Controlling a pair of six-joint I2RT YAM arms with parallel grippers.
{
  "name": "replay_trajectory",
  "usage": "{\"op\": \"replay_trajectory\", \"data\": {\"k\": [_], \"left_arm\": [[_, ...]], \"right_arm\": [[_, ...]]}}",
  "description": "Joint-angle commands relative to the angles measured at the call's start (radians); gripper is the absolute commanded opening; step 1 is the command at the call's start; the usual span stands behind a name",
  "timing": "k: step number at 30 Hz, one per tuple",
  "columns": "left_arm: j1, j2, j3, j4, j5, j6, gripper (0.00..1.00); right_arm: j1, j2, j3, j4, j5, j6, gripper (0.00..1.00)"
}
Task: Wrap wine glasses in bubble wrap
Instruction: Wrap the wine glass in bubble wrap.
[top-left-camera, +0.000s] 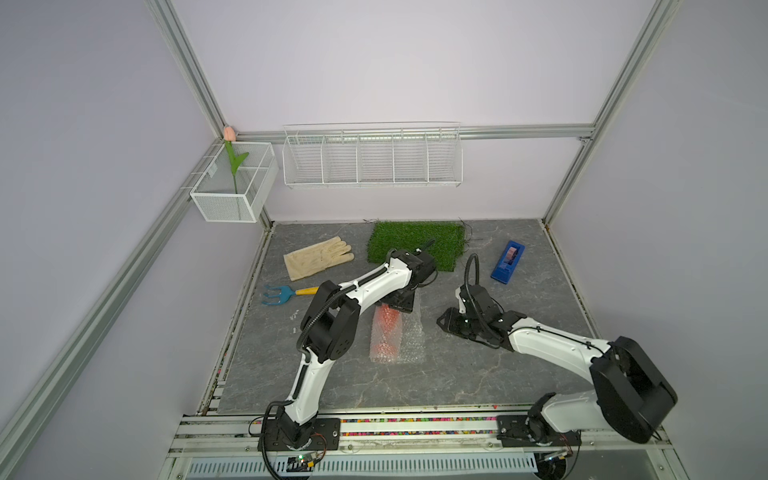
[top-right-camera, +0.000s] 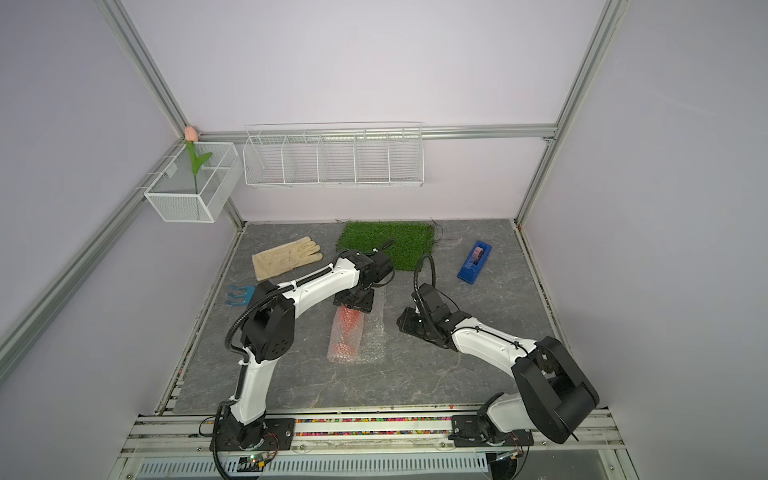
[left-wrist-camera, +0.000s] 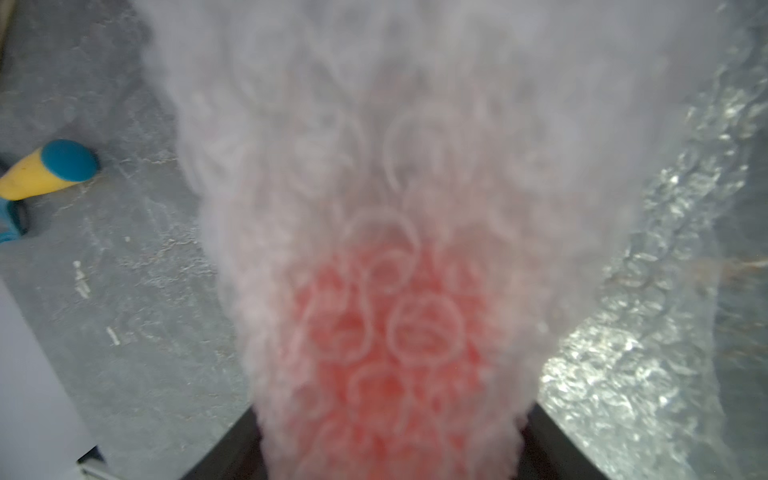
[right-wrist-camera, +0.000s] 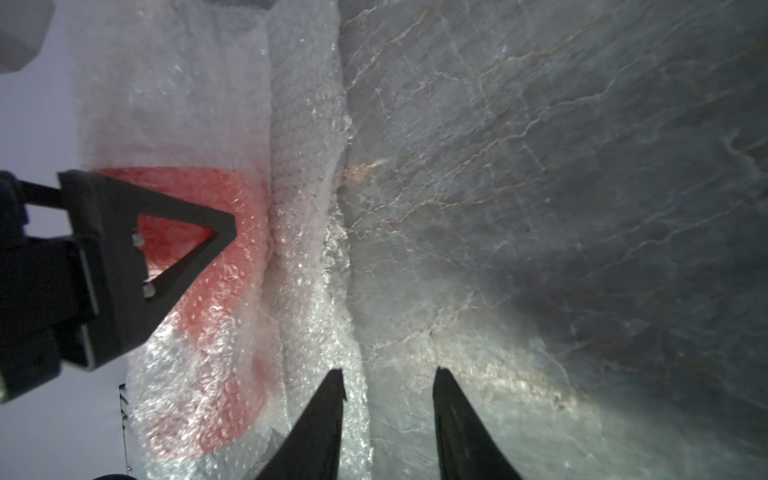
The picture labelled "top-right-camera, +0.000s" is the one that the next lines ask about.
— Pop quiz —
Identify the red plastic wine glass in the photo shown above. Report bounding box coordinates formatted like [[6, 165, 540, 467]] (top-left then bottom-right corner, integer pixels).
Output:
[[328, 306, 365, 362]]

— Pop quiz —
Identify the clear bubble wrap sheet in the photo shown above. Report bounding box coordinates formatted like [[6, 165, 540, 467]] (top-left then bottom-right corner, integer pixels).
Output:
[[327, 291, 387, 365]]

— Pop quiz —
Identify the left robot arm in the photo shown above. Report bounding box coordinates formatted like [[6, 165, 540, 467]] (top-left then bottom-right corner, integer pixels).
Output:
[[210, 249, 394, 452]]

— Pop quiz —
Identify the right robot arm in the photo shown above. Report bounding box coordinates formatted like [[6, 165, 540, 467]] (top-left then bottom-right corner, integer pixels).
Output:
[[397, 283, 600, 446]]

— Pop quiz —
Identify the green artificial grass mat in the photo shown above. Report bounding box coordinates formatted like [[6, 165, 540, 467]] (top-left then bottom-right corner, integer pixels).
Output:
[[336, 221, 436, 271]]

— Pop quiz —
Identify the blue tape dispenser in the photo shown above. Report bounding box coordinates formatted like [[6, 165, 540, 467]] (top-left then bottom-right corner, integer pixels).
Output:
[[457, 241, 492, 284]]

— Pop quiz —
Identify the beige work glove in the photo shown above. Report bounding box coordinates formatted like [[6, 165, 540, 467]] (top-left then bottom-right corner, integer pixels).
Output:
[[252, 236, 323, 281]]

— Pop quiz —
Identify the blue yellow garden fork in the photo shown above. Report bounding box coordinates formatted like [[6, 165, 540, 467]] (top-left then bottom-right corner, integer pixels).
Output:
[[225, 285, 256, 306]]

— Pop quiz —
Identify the pink artificial tulip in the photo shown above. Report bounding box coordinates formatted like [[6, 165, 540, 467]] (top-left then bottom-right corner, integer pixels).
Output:
[[184, 126, 212, 194]]

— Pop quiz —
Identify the white wire wall shelf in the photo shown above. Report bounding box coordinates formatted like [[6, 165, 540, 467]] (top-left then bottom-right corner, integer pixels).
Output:
[[243, 122, 425, 188]]

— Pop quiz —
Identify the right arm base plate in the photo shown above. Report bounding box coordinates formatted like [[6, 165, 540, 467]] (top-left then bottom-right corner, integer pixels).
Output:
[[448, 414, 534, 448]]

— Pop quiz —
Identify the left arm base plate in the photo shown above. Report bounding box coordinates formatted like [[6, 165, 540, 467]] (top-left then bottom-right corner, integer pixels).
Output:
[[210, 417, 296, 452]]

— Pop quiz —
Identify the white mesh wall basket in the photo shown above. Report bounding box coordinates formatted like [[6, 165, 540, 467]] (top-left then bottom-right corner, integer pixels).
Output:
[[144, 142, 244, 223]]

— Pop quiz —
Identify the aluminium front rail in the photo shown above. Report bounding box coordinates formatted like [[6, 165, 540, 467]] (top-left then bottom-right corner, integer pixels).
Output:
[[119, 404, 627, 458]]

